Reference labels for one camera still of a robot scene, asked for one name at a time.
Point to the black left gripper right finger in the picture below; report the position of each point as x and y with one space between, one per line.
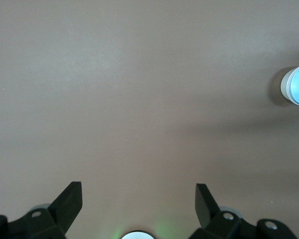
221 224

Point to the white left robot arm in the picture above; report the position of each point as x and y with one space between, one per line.
137 236

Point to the white bowl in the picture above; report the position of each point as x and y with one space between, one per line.
284 85

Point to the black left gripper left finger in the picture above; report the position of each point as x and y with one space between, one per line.
52 221

